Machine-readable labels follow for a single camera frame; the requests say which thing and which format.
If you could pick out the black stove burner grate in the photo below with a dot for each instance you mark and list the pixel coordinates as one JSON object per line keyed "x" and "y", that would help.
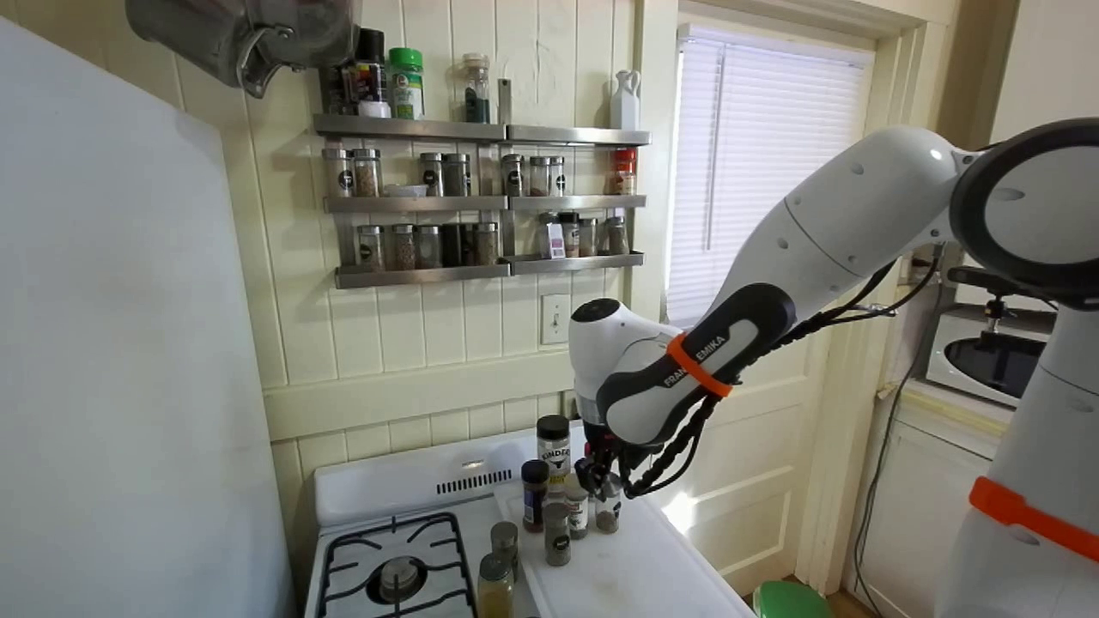
{"x": 396, "y": 570}

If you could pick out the steel lid pepper bottle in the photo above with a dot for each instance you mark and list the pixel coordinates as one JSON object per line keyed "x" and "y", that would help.
{"x": 557, "y": 538}

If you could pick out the red lid jar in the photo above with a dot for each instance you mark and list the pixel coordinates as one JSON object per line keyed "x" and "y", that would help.
{"x": 622, "y": 173}

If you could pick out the white refrigerator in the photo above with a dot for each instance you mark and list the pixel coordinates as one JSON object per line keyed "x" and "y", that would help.
{"x": 114, "y": 344}

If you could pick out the steel spice rack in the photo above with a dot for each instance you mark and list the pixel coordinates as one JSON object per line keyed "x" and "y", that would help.
{"x": 413, "y": 277}
{"x": 573, "y": 261}

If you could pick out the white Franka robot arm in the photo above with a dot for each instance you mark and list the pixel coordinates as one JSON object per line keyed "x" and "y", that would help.
{"x": 846, "y": 217}

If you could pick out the small black lid spice bottle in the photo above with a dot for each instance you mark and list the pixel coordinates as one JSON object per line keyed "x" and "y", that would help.
{"x": 534, "y": 497}

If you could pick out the white microwave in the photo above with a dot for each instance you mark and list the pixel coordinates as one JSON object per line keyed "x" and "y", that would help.
{"x": 996, "y": 362}

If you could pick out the large black lid spice jar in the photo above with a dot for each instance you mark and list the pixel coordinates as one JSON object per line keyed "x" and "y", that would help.
{"x": 554, "y": 439}

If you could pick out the yellow content spice bottle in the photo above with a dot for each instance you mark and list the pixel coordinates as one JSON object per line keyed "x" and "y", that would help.
{"x": 496, "y": 586}

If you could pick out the white label rack jar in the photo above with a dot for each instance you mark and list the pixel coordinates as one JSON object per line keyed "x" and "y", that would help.
{"x": 554, "y": 237}

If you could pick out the green lidded white bin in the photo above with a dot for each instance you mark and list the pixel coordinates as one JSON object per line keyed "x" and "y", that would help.
{"x": 790, "y": 603}

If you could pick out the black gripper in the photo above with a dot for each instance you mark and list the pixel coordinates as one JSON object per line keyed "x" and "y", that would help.
{"x": 598, "y": 447}

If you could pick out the white cutting board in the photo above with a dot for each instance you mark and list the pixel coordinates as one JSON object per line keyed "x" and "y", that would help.
{"x": 654, "y": 570}

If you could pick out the green lid jar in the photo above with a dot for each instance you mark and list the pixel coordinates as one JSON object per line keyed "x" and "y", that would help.
{"x": 405, "y": 83}

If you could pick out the white window blind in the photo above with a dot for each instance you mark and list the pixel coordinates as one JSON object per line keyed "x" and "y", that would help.
{"x": 756, "y": 173}

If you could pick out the dark bottle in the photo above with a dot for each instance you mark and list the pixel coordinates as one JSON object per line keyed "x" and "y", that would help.
{"x": 364, "y": 70}

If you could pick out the white label spice bottle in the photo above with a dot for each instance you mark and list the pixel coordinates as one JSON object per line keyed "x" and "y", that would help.
{"x": 577, "y": 507}

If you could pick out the steel lid spice bottle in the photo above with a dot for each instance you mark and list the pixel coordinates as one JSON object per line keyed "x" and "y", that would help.
{"x": 609, "y": 515}
{"x": 504, "y": 539}

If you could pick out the clear glass jar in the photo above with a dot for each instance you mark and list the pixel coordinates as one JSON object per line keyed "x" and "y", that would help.
{"x": 480, "y": 90}

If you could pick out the steel lid rack jar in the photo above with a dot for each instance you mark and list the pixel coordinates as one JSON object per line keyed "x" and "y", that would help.
{"x": 337, "y": 173}
{"x": 454, "y": 173}
{"x": 426, "y": 244}
{"x": 364, "y": 173}
{"x": 454, "y": 244}
{"x": 486, "y": 240}
{"x": 369, "y": 244}
{"x": 584, "y": 233}
{"x": 612, "y": 231}
{"x": 539, "y": 173}
{"x": 399, "y": 244}

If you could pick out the white stove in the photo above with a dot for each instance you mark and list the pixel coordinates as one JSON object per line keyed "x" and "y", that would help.
{"x": 389, "y": 481}

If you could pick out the white wall outlet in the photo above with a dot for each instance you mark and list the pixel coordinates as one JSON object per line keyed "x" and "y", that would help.
{"x": 557, "y": 316}

